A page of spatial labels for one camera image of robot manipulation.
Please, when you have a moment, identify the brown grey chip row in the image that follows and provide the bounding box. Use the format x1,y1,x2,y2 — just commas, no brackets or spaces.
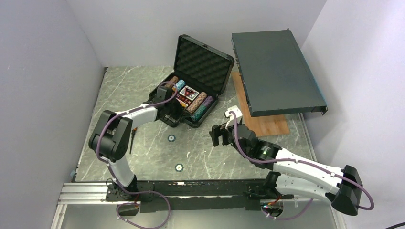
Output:
164,76,179,88

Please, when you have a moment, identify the orange black handled screwdriver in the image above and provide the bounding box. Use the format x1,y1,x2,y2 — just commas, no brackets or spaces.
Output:
129,127,137,155

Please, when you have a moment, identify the dark teal rack server box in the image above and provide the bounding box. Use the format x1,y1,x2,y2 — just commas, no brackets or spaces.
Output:
232,29,328,117

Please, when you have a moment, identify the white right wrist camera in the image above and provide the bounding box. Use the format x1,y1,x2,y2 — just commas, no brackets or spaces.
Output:
224,105,243,128

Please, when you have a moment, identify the wooden board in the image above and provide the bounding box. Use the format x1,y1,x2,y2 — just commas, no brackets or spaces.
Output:
231,71,290,137

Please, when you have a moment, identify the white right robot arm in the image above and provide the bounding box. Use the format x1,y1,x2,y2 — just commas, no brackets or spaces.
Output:
209,124,363,216

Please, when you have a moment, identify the black poker set case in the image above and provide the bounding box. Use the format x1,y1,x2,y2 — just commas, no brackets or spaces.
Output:
151,34,234,128

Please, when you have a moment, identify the blue playing card deck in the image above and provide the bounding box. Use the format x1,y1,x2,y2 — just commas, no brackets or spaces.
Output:
179,85,200,102

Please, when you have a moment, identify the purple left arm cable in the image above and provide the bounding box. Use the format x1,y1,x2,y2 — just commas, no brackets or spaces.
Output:
95,81,171,229

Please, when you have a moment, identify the red die in case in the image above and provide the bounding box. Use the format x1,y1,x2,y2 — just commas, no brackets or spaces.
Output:
176,94,192,107

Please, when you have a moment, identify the brown blue chip row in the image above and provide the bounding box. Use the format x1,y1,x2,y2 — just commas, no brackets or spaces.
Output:
185,92,208,115

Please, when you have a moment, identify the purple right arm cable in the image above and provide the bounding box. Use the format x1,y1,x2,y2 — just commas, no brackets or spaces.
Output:
228,110,374,221

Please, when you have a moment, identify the purple chip stack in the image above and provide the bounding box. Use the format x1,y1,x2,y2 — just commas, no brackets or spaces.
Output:
201,96,214,107

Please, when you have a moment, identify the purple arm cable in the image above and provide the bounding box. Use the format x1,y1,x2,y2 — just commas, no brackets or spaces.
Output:
228,110,374,221
95,81,171,229

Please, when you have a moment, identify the light blue chip stack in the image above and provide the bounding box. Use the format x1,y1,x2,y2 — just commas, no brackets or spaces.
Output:
175,79,186,91

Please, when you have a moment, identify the teal poker chip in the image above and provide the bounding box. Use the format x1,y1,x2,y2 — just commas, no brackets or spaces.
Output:
175,164,184,172
167,135,176,142

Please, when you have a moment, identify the green chip stack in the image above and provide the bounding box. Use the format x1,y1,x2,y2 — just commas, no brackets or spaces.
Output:
191,104,208,122

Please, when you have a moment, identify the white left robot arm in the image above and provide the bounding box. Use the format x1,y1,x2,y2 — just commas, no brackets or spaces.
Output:
88,82,182,200

